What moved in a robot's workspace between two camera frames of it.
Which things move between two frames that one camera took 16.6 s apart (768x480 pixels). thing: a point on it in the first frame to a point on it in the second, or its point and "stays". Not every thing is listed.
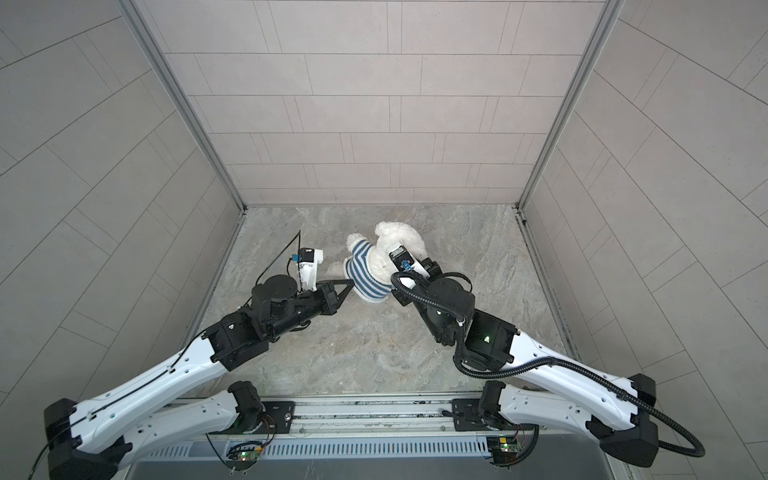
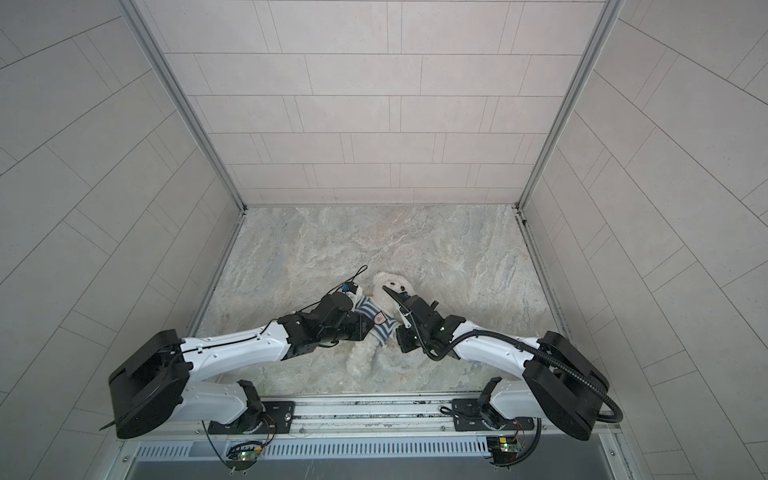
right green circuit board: (504, 448) stays
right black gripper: (401, 299) to (402, 340)
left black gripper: (325, 295) to (360, 330)
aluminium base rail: (251, 420) stays
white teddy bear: (379, 259) to (382, 356)
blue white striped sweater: (365, 285) to (384, 328)
